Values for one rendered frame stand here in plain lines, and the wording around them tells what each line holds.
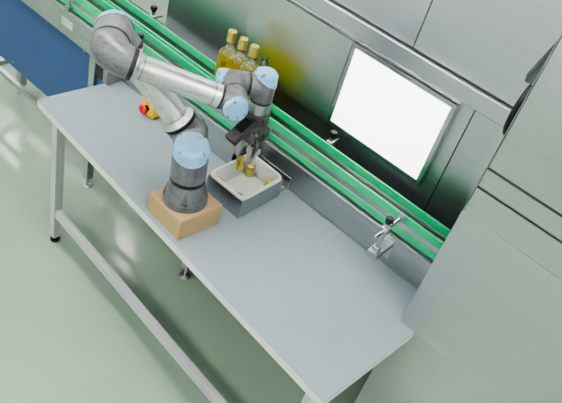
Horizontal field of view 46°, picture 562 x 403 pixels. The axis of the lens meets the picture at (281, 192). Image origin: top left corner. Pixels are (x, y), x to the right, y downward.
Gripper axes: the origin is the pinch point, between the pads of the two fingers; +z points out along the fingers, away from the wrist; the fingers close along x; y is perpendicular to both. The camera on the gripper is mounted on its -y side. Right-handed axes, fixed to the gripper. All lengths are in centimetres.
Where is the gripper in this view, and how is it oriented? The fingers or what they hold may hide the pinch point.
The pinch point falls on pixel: (241, 160)
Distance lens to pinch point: 231.1
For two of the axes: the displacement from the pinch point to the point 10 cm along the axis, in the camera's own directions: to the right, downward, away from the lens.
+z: -2.3, 7.4, 6.3
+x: -7.3, -5.6, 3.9
